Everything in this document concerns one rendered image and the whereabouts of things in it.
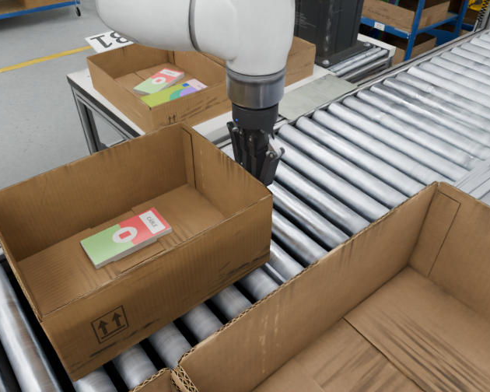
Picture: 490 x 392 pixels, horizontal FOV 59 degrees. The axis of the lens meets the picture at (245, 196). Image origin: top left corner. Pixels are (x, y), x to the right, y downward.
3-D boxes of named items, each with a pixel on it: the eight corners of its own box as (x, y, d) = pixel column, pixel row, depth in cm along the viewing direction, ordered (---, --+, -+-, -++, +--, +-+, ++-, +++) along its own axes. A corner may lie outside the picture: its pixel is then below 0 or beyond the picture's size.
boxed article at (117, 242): (82, 246, 85) (79, 240, 84) (155, 212, 93) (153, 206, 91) (97, 271, 81) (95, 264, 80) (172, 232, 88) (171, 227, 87)
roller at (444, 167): (332, 111, 134) (334, 96, 131) (494, 200, 104) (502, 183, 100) (321, 117, 132) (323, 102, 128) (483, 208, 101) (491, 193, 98)
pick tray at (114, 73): (170, 62, 149) (166, 33, 142) (240, 107, 126) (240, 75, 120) (92, 87, 135) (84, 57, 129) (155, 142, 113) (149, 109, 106)
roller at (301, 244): (201, 176, 112) (214, 162, 112) (358, 313, 81) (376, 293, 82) (191, 166, 108) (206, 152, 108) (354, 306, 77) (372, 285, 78)
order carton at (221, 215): (189, 182, 101) (182, 119, 90) (272, 260, 83) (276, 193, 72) (13, 264, 83) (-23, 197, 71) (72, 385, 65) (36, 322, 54)
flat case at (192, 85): (138, 103, 122) (138, 98, 121) (195, 82, 131) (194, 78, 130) (164, 123, 114) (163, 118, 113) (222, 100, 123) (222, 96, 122)
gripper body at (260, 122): (291, 100, 68) (287, 148, 74) (256, 80, 73) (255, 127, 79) (253, 116, 64) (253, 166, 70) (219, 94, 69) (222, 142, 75)
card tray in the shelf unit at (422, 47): (344, 45, 261) (347, 28, 254) (376, 33, 275) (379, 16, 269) (400, 68, 237) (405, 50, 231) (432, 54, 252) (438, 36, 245)
